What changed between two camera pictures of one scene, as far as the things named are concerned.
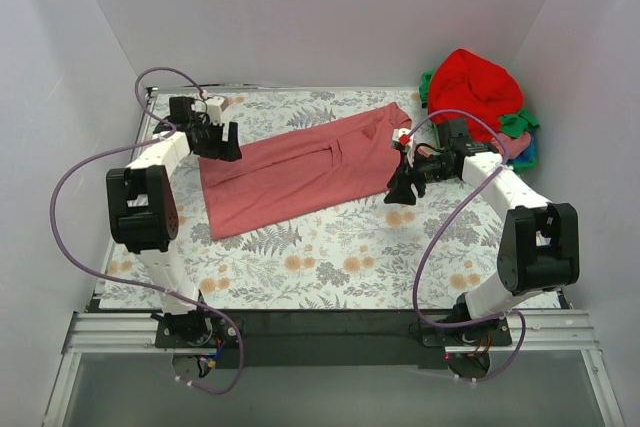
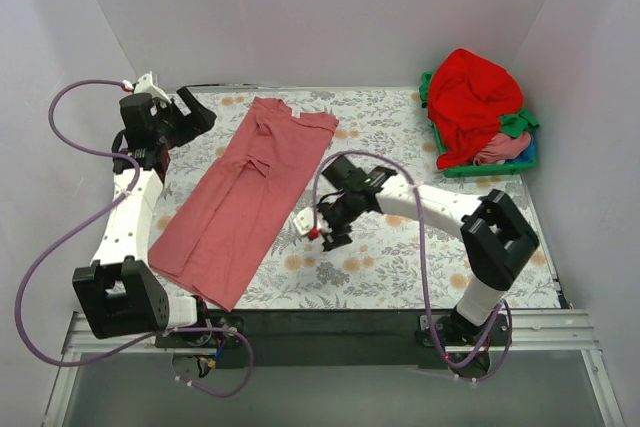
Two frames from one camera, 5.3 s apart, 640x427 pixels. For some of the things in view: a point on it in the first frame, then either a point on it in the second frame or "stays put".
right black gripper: x=414 y=173 to x=332 y=223
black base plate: x=333 y=338 stays put
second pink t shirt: x=513 y=146 stays put
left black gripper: x=220 y=139 to x=179 y=114
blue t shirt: x=528 y=155 stays put
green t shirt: x=515 y=125 stays put
